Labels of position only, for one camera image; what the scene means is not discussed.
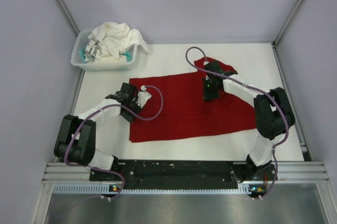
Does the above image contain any red t shirt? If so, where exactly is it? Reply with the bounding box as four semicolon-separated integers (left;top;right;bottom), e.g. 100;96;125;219
129;71;256;143

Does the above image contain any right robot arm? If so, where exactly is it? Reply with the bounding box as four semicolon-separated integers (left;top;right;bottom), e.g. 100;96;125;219
203;61;295;182

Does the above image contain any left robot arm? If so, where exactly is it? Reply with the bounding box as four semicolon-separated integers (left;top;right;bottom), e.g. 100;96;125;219
54;83;152;180

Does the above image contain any teal garment in basket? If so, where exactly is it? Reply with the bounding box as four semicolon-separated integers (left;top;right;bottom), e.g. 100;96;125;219
79;48;132;63

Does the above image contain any white t shirt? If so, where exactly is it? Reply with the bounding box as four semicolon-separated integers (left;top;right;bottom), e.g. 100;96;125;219
85;22;150;58

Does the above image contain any white plastic basket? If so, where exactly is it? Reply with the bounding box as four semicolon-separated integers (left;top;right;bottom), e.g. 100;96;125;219
71;31;140;71

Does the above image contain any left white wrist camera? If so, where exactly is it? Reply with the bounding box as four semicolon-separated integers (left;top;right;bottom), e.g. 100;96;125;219
136;85;152;109

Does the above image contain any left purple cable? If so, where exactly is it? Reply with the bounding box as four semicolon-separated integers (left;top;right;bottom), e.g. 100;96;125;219
64;85;164;198

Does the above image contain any purple cable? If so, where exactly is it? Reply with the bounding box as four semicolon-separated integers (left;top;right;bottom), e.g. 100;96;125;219
64;85;164;198
185;46;290;200

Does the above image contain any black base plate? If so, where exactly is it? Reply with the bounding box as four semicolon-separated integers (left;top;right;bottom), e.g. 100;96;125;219
89;159;277;189

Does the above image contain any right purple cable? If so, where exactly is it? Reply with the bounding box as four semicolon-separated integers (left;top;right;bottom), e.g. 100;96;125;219
185;46;290;200

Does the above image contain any grey slotted cable duct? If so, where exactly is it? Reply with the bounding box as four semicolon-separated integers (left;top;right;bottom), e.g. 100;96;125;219
53;183;262;195

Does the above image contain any left aluminium corner post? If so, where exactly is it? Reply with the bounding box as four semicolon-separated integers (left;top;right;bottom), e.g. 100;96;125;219
55;0;80;36

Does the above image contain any aluminium corner post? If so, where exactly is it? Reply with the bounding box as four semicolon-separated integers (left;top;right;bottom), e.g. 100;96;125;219
273;0;306;47
55;0;80;36

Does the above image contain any right aluminium corner post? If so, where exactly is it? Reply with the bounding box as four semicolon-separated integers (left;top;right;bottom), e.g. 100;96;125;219
273;0;306;47

